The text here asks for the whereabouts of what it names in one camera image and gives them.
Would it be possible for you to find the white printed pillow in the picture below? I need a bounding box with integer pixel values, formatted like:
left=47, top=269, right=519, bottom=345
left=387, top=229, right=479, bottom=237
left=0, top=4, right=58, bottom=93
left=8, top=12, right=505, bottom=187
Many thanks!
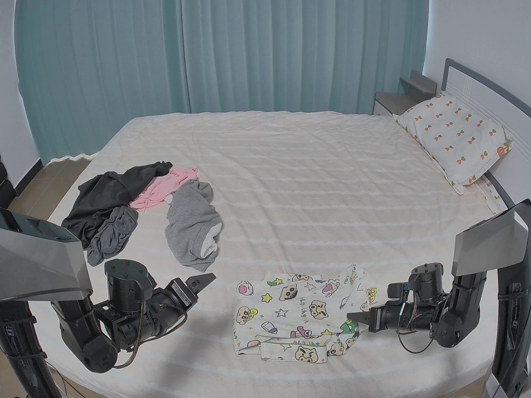
left=393, top=91, right=514, bottom=195

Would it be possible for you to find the grey bedside table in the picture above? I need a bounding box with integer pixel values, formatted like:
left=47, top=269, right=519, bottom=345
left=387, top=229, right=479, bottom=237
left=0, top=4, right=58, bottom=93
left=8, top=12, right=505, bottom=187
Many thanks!
left=373, top=70, right=438, bottom=117

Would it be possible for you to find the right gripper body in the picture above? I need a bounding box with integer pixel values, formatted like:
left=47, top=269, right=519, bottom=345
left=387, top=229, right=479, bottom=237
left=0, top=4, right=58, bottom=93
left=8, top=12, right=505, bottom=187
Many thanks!
left=367, top=301, right=410, bottom=333

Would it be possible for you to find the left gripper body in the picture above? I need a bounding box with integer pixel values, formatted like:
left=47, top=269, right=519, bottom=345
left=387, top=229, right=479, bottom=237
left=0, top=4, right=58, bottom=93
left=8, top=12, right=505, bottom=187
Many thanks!
left=143, top=277, right=202, bottom=339

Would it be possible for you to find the bed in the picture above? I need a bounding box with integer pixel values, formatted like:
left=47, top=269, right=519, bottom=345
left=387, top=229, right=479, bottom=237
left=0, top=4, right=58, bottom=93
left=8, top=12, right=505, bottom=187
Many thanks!
left=39, top=58, right=531, bottom=398

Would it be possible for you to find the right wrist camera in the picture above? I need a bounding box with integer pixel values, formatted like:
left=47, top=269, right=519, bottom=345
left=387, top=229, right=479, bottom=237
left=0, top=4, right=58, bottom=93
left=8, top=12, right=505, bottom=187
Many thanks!
left=387, top=282, right=411, bottom=305

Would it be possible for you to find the black cable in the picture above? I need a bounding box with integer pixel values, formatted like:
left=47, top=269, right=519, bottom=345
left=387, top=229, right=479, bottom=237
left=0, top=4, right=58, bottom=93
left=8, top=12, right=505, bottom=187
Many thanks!
left=113, top=305, right=188, bottom=369
left=396, top=328, right=434, bottom=354

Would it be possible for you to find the white printed pyjama top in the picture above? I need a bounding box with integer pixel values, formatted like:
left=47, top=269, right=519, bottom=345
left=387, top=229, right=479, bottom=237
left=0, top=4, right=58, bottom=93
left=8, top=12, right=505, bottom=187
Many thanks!
left=232, top=263, right=381, bottom=364

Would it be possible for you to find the dark grey garment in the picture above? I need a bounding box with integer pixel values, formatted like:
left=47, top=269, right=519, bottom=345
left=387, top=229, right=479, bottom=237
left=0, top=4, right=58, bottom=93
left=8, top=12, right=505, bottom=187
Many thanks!
left=86, top=206, right=139, bottom=267

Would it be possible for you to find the pink garment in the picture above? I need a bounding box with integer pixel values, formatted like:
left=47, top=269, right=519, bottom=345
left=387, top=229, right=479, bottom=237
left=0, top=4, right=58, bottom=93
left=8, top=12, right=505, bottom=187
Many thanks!
left=129, top=166, right=200, bottom=213

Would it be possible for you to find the black garment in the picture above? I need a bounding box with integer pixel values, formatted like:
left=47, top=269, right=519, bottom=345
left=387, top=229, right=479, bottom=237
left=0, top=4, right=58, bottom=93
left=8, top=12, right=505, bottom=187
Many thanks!
left=61, top=161, right=173, bottom=250

